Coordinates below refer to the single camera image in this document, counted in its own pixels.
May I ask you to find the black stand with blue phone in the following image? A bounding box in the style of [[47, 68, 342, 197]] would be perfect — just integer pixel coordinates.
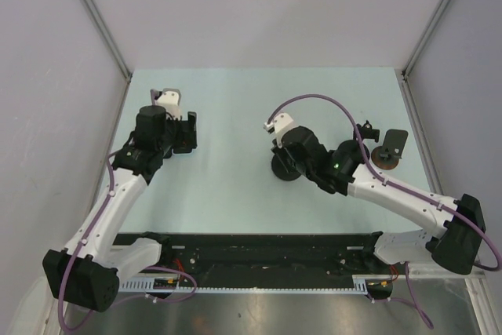
[[271, 154, 301, 182]]

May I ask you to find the wooden base phone stand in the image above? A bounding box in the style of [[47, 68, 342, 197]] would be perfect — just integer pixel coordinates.
[[371, 129, 409, 170]]

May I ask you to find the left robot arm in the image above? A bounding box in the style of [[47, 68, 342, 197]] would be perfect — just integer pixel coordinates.
[[42, 105, 197, 312]]

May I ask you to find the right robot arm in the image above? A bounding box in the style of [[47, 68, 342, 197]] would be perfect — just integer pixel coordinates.
[[269, 126, 486, 275]]

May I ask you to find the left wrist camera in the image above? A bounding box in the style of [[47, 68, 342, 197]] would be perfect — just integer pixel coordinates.
[[155, 89, 182, 120]]

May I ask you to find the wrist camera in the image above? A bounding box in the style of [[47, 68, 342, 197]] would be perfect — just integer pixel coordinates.
[[155, 89, 182, 120], [264, 112, 297, 148]]

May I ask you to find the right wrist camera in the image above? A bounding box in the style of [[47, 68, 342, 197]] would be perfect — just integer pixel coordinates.
[[264, 112, 297, 148]]

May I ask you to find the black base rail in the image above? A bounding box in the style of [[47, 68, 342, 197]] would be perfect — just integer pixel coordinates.
[[113, 231, 411, 287]]

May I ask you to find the white cable duct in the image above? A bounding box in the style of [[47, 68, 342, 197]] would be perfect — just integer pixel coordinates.
[[118, 274, 395, 295]]

